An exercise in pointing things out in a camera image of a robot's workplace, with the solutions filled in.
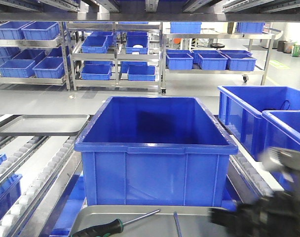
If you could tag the far metal tray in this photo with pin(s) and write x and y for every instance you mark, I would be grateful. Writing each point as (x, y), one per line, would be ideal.
(44, 125)

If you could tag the steel rack middle background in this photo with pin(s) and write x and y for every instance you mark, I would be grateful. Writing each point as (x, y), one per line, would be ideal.
(116, 55)

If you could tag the steel rack background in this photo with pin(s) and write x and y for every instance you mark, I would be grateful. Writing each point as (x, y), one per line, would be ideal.
(216, 59)
(116, 55)
(34, 53)

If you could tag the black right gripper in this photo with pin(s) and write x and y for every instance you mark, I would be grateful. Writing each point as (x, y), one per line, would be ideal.
(269, 216)

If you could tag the blue bin right front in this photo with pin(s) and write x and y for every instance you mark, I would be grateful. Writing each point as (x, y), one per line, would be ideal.
(282, 129)

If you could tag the metal tray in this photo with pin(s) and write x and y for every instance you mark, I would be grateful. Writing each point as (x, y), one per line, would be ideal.
(44, 125)
(193, 220)

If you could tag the near metal tray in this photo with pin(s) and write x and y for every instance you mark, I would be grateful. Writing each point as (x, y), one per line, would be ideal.
(193, 220)

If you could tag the steel rack left background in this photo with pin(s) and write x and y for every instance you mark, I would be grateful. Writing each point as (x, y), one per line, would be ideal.
(34, 53)

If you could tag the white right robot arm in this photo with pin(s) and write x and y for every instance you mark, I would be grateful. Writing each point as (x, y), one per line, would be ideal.
(286, 161)

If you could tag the steel rack right background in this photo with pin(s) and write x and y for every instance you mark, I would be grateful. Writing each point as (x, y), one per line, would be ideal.
(216, 59)

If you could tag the blue bin right rear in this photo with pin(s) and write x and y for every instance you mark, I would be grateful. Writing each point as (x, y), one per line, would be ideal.
(241, 107)

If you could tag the green black screwdriver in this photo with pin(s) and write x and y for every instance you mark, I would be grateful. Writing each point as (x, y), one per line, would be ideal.
(108, 229)
(177, 223)

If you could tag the large blue bin centre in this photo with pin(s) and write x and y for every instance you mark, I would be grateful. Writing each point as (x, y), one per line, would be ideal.
(154, 151)

